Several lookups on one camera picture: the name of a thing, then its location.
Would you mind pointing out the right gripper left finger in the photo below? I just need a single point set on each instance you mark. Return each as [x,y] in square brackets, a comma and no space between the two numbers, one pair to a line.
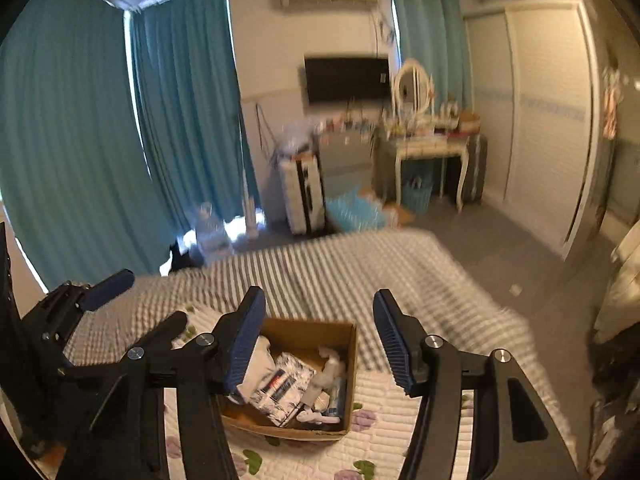
[123,433]

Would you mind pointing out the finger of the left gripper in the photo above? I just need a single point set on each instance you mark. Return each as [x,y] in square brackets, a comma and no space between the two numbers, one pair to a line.
[158,339]
[57,316]

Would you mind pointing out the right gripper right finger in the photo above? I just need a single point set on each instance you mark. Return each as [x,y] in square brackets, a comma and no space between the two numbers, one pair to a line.
[513,434]

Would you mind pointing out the floral tissue pack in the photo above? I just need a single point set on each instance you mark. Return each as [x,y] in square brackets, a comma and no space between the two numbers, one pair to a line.
[278,396]

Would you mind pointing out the white plush with green ring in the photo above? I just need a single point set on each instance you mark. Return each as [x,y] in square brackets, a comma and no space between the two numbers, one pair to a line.
[316,397]

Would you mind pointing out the brown cardboard box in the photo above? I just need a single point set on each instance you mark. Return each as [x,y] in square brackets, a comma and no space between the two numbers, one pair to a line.
[301,338]

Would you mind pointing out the clear water jug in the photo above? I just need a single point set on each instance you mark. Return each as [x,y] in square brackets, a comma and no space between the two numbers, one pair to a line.
[210,237]

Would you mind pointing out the teal curtain left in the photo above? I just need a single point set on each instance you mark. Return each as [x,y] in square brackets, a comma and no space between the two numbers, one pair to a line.
[73,177]

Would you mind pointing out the teal curtain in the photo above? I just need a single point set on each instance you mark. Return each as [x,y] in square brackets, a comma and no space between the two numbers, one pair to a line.
[189,109]
[73,177]
[433,33]

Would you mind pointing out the white clothes pile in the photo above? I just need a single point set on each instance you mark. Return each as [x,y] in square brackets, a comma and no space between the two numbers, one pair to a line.
[620,306]

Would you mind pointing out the white suitcase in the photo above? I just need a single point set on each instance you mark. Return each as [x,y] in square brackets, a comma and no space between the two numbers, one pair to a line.
[303,195]

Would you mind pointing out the blue plastic bag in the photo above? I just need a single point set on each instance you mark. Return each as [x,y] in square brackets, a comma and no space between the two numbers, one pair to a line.
[355,211]

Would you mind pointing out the clear plastic bag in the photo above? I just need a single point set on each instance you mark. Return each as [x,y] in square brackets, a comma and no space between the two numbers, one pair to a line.
[295,137]

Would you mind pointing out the grey mini fridge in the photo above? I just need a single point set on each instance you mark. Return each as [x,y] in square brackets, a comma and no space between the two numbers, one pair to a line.
[345,161]

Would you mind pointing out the teal storage basket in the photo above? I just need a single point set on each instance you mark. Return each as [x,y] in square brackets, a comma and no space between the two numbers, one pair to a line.
[416,194]

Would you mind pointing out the teal curtain middle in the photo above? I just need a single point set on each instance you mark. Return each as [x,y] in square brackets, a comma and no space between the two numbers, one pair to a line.
[189,109]

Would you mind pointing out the dark suitcase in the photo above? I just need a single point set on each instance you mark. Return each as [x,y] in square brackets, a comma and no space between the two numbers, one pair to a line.
[474,180]

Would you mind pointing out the white dressing table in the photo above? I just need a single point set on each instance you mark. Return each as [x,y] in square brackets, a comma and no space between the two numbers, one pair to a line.
[427,147]

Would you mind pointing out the white oval vanity mirror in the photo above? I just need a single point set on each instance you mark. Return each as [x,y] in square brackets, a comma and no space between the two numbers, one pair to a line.
[413,91]

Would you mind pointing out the white louvered wardrobe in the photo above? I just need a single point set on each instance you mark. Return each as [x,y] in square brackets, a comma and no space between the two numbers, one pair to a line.
[536,86]

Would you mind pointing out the pink hanging garment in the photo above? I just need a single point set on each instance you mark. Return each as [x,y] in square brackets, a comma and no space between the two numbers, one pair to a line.
[613,95]

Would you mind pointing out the teal curtain right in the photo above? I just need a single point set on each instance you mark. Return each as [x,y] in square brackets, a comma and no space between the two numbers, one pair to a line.
[433,33]

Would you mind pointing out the black wall television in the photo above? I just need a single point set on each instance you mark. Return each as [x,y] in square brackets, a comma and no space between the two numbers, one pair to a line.
[341,79]

